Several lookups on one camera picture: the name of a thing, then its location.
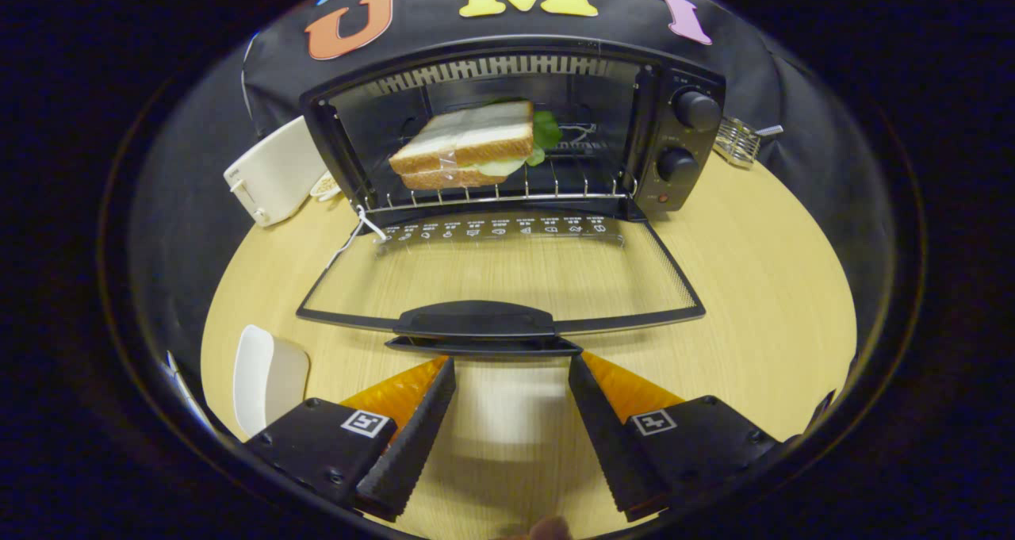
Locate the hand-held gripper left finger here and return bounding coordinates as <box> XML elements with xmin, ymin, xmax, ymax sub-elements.
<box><xmin>242</xmin><ymin>355</ymin><xmax>458</xmax><ymax>523</ymax></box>

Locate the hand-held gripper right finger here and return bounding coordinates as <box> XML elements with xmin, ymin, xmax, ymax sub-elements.
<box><xmin>568</xmin><ymin>351</ymin><xmax>786</xmax><ymax>523</ymax></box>

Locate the black toaster oven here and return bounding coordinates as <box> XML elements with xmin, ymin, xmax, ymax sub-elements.
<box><xmin>295</xmin><ymin>34</ymin><xmax>726</xmax><ymax>358</ymax></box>

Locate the lettuce sandwich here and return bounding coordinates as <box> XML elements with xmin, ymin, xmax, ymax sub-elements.
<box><xmin>388</xmin><ymin>100</ymin><xmax>562</xmax><ymax>191</ymax></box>

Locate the white bread toaster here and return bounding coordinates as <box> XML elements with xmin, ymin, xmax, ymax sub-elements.
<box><xmin>223</xmin><ymin>115</ymin><xmax>330</xmax><ymax>228</ymax></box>

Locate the white rectangular plate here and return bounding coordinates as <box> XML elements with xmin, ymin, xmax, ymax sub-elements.
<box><xmin>232</xmin><ymin>324</ymin><xmax>311</xmax><ymax>439</ymax></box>

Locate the black backdrop cloth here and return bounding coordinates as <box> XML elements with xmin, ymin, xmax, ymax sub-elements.
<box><xmin>131</xmin><ymin>0</ymin><xmax>897</xmax><ymax>366</ymax></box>

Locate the metal wire rack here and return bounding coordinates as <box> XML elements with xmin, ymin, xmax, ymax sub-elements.
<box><xmin>713</xmin><ymin>117</ymin><xmax>784</xmax><ymax>168</ymax></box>

